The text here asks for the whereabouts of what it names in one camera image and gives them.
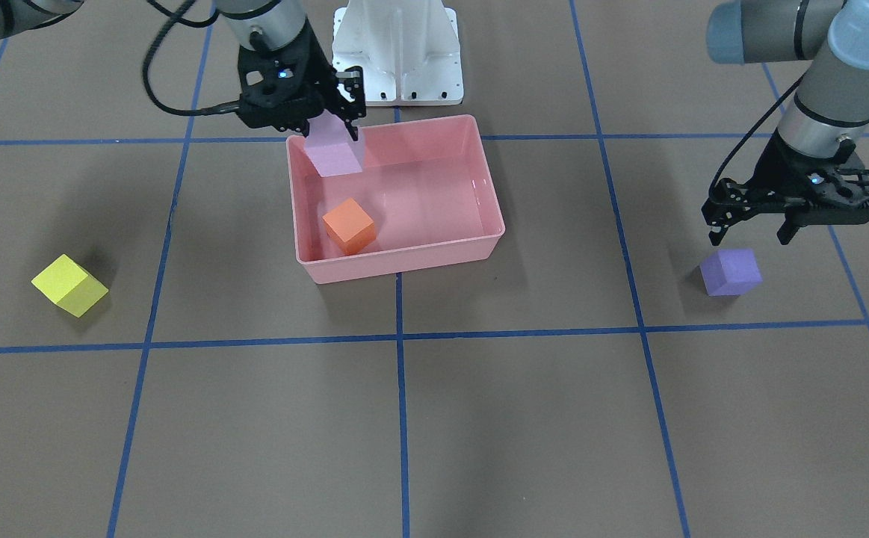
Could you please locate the purple foam cube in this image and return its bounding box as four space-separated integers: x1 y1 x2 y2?
699 248 764 297

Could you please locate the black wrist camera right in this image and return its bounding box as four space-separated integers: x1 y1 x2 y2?
236 48 324 134

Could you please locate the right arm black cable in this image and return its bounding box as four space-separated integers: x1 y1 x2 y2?
142 0 244 117

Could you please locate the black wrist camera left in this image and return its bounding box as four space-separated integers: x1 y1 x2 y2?
797 167 869 226

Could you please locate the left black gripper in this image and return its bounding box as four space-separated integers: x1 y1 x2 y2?
701 134 856 246

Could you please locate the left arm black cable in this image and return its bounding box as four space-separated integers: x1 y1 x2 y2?
711 71 808 195

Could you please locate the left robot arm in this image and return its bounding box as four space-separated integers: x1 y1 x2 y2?
702 1 869 246

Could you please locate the yellow foam cube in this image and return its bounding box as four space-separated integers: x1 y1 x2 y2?
31 254 109 319

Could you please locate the pink plastic bin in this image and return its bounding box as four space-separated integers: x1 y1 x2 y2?
286 114 506 285

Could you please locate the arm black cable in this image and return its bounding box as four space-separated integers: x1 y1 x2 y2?
142 0 244 117
711 71 808 195

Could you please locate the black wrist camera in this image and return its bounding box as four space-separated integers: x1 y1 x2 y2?
797 167 869 226
236 48 324 134

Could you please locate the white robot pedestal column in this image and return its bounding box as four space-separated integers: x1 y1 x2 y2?
332 1 465 107

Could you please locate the orange foam cube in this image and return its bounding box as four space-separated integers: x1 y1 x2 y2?
321 198 377 256

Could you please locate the pink foam cube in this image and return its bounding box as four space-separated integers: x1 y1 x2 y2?
303 111 365 177

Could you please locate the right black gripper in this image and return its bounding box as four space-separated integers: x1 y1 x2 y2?
285 30 367 142

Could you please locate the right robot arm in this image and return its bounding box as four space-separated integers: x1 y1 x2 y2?
0 1 366 142

